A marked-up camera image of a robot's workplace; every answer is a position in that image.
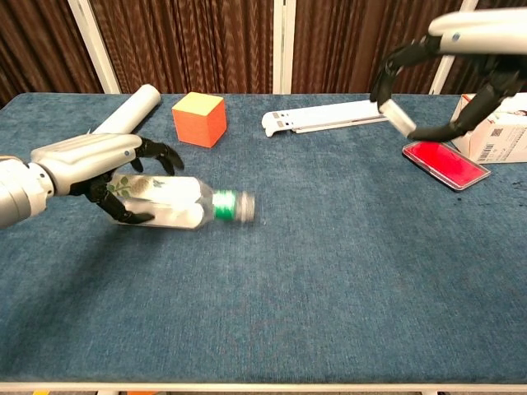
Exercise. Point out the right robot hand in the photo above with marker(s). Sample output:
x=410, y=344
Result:
x=486, y=33

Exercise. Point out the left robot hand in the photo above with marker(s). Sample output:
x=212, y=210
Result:
x=82, y=158

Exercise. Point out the transparent plastic bottle green label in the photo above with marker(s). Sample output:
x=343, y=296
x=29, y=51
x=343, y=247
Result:
x=177, y=197

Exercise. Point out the white bottle cap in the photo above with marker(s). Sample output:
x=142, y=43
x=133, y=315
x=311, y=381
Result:
x=397, y=117

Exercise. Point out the brown pleated curtain panel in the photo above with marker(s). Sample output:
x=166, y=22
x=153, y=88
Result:
x=185, y=41
x=502, y=4
x=37, y=45
x=337, y=41

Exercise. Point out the plastic food wrap roll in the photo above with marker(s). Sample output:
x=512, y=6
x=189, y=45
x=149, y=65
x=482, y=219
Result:
x=131, y=109

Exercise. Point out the white cardboard product box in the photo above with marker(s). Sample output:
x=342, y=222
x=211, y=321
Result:
x=502, y=136

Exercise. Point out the orange cube yellow face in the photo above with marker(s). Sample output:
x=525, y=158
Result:
x=197, y=125

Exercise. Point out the red ink pad clear case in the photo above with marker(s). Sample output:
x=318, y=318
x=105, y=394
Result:
x=444, y=164

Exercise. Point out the white folding laptop stand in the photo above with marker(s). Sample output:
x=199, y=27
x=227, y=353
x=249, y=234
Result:
x=321, y=117

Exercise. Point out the blue table cloth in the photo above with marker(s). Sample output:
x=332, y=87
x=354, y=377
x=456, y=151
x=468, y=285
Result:
x=288, y=280

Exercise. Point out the white partition frame post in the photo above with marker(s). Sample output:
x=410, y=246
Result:
x=283, y=41
x=442, y=74
x=94, y=45

